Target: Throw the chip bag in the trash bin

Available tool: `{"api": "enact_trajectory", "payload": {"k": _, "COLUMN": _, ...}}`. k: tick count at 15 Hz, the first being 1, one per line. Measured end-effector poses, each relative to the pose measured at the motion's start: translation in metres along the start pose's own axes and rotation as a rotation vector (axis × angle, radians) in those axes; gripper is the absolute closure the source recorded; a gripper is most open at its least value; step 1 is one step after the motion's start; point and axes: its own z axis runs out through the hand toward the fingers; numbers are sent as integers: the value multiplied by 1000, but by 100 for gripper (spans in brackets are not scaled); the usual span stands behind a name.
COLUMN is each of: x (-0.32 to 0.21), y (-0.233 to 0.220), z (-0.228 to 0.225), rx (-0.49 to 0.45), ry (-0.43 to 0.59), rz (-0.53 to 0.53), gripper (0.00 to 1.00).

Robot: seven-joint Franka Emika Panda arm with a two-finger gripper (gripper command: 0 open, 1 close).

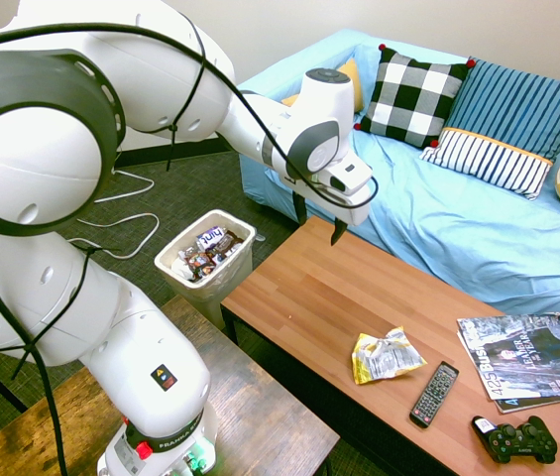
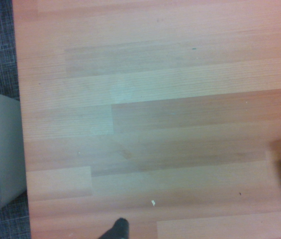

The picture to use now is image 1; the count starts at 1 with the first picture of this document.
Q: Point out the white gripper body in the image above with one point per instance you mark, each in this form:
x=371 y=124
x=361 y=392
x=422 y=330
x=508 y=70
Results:
x=354 y=208

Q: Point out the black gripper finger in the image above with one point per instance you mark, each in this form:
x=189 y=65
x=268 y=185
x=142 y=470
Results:
x=338 y=231
x=300 y=208

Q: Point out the yellow silver chip bag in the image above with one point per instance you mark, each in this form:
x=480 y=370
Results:
x=383 y=357

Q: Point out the white plastic trash bin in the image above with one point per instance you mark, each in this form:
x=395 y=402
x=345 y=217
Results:
x=232 y=277

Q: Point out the light wood coffee table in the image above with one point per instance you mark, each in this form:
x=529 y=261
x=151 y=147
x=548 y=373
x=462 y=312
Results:
x=329 y=297

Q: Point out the brown snack wrapper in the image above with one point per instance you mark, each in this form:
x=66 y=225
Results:
x=230 y=244
x=200 y=263

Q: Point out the white purple drink carton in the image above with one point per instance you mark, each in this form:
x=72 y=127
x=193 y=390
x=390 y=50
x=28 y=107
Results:
x=210 y=238

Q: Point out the light blue sofa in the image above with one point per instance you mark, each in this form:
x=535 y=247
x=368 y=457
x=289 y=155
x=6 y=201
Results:
x=458 y=223

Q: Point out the black white checkered pillow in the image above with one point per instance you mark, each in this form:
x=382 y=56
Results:
x=413 y=99

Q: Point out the plain yellow pillow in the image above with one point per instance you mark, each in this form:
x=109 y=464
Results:
x=353 y=82

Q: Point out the white crumpled tissue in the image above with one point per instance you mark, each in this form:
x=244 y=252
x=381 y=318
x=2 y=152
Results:
x=180 y=268

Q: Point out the navy white striped pillow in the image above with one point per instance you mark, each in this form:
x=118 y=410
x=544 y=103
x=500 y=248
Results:
x=492 y=161

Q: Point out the dark rustic wood table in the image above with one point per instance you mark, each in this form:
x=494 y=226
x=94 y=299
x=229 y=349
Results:
x=269 y=396

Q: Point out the black tv remote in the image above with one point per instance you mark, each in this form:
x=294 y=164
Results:
x=434 y=394

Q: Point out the blue striped pillow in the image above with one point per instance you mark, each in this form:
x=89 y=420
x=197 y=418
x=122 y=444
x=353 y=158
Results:
x=517 y=109

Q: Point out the business magazine with dark cover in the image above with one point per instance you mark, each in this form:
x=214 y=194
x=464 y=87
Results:
x=517 y=357

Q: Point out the black game controller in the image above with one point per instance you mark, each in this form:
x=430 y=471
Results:
x=522 y=441

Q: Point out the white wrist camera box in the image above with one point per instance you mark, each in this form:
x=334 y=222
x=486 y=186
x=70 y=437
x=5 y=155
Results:
x=354 y=171

